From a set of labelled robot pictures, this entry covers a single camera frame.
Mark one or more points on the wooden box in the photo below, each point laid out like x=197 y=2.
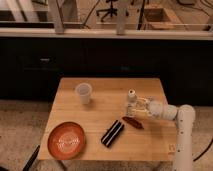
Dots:
x=157 y=17

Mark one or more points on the orange round plate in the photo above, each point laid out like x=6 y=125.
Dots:
x=66 y=141

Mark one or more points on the translucent plastic cup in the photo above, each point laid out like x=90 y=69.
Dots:
x=84 y=91

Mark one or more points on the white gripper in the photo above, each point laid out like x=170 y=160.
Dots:
x=155 y=108

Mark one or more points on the black office chair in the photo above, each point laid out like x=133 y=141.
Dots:
x=108 y=12

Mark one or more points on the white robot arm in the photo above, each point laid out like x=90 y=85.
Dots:
x=184 y=116

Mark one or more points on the dark red flat object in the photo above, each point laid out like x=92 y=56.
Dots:
x=133 y=122

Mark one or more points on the small white bottle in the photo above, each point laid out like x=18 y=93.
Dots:
x=131 y=101

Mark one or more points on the black rectangular case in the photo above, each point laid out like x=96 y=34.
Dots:
x=111 y=134

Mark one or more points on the wooden table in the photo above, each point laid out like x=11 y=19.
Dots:
x=154 y=142

